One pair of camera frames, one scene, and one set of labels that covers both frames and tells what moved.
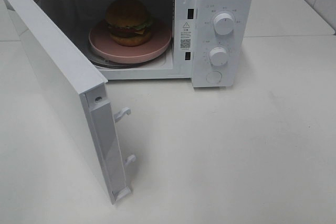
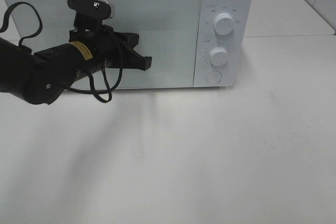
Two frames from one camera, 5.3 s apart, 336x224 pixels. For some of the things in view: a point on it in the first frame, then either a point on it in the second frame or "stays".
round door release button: [214, 77] stays
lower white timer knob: [218, 56] stays
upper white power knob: [223, 23] stays
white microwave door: [75, 88] to [166, 16]
